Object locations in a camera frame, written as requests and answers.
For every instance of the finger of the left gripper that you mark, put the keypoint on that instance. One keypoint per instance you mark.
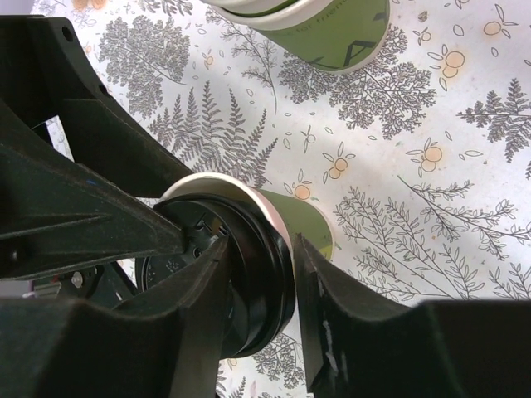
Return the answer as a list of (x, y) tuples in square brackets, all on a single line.
[(45, 73), (58, 216)]

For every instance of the black plastic cup lid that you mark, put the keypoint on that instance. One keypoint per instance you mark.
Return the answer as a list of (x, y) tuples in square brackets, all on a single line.
[(261, 283)]

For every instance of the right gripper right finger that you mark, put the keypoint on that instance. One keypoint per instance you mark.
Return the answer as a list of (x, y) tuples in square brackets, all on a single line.
[(357, 343)]

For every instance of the stack of green paper cups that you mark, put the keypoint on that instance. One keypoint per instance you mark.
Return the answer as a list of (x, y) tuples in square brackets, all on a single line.
[(332, 36)]

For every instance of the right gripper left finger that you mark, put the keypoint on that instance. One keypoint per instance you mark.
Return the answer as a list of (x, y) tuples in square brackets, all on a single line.
[(165, 342)]

